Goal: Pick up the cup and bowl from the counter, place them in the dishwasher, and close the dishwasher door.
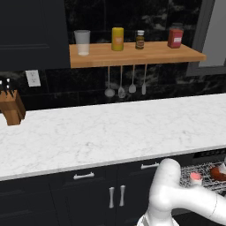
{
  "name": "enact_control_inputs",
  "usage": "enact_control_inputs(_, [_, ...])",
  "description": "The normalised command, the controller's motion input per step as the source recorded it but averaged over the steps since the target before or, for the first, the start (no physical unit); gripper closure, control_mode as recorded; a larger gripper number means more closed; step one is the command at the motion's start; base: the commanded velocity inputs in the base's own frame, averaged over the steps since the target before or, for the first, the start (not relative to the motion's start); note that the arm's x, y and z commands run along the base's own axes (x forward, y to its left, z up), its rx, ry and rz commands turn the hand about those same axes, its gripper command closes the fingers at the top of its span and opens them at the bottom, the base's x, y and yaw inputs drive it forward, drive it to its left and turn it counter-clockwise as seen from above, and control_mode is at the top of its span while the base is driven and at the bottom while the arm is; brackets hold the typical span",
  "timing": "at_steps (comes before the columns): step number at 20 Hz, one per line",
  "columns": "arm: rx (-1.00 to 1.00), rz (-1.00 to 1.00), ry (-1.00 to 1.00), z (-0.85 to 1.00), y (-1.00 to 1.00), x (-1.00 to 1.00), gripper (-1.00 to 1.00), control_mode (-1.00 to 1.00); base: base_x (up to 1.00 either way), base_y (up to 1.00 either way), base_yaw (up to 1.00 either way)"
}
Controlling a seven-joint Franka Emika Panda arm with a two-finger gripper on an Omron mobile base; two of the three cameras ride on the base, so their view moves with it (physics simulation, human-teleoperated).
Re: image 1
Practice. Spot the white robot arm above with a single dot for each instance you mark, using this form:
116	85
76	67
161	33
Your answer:
167	191

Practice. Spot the dark cupboard door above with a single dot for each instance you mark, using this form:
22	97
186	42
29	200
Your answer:
135	200
85	206

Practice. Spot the pink cup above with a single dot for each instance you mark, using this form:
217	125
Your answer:
196	177

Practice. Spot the black dishwasher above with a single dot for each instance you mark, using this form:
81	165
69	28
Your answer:
210	153

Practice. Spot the red-brown bowl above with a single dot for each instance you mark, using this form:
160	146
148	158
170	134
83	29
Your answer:
218	174

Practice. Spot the hanging metal ladle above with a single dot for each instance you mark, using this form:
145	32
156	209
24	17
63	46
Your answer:
109	92

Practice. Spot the hanging metal spoon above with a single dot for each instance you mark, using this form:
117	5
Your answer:
121	91

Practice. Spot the hanging metal spatula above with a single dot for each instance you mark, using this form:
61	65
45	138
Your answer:
132	88

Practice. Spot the hanging narrow metal tool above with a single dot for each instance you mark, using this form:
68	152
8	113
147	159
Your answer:
144	88

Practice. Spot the dark drawer front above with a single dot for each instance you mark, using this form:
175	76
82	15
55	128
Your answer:
100	183
132	173

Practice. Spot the yellow canister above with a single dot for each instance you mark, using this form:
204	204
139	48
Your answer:
117	39

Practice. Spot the brown bottle with white cap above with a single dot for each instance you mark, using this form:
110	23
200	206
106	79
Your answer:
140	41

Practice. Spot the clear drinking glass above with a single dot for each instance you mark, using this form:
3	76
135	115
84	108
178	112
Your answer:
82	41

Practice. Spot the red jar with label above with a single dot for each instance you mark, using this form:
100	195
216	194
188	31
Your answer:
175	37

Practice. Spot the wooden knife block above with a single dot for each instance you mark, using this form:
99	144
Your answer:
12	109

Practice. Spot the dark upper cupboard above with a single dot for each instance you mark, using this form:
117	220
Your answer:
32	32

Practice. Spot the dark lower cupboard run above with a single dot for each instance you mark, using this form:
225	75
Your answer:
23	203

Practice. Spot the wooden wall shelf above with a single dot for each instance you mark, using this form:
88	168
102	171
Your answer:
132	56

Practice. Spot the white wall outlet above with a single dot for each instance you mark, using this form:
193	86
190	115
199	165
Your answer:
33	78

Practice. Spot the grey window frame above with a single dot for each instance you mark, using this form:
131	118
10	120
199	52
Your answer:
203	35

